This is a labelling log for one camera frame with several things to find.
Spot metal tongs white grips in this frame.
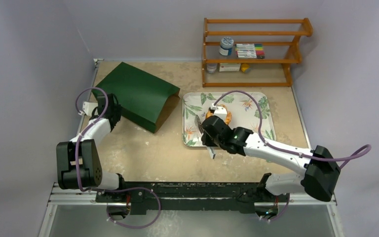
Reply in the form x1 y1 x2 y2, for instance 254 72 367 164
194 115 216 159

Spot green paper bag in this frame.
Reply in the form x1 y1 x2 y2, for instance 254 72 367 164
96 62 180 133

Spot orange fake bread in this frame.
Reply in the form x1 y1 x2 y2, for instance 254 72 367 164
205 104 232 125

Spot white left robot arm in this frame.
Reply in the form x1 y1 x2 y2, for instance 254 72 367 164
56 94 127 202

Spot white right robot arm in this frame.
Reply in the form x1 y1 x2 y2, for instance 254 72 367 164
201 116 341 202

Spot leaf pattern serving tray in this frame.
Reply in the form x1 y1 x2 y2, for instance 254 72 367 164
182 92 276 147

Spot small grey jar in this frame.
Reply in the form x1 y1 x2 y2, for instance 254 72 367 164
206 63 218 74

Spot white green small box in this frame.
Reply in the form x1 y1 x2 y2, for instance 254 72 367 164
219 63 241 72

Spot small yellow object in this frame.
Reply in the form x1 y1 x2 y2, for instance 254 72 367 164
240 64 251 74

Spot set of coloured markers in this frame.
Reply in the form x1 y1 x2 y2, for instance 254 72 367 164
235 43 265 59

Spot blue jar patterned lid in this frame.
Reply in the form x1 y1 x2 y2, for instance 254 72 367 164
219 37 234 56

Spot orange wooden shelf rack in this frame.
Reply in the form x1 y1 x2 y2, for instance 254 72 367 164
201 18 313 87

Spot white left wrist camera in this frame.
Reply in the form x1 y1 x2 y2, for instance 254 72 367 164
78 101 98 117

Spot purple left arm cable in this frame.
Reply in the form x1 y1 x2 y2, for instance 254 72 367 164
75 87 162 230

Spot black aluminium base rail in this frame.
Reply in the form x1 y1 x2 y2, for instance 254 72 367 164
47 181 337 217

